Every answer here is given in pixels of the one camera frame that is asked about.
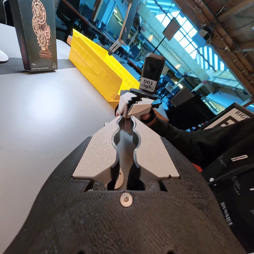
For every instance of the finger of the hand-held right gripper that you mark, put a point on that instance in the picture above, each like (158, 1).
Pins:
(124, 103)
(141, 108)

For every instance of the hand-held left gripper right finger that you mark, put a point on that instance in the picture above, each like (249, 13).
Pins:
(156, 158)

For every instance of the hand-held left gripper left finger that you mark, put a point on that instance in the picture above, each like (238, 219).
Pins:
(95, 158)

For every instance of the yellow plastic bin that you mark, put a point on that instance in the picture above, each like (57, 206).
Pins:
(89, 59)

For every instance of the person's right forearm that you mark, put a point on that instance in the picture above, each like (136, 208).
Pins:
(188, 138)

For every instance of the grey desk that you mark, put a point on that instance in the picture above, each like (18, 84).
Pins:
(39, 119)

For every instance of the person's right hand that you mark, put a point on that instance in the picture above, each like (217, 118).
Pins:
(148, 119)

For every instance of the black equipment case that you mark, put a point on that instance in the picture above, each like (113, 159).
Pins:
(184, 115)

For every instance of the hanging white sign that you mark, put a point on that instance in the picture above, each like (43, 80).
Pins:
(171, 28)

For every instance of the monitor on pale curved stand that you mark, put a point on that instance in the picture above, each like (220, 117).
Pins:
(127, 23)

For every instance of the ceiling-mounted white device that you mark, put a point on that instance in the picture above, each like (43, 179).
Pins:
(206, 34)

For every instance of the black framed marker board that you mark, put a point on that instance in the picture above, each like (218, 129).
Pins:
(238, 116)

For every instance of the black puzzle box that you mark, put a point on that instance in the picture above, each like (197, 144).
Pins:
(35, 39)

